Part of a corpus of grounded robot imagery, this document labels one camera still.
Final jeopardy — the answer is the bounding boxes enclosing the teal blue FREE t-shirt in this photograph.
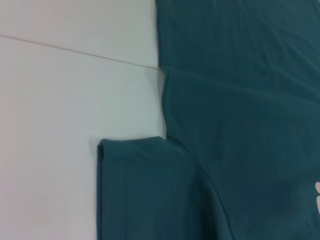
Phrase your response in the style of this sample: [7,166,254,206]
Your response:
[96,0,320,240]

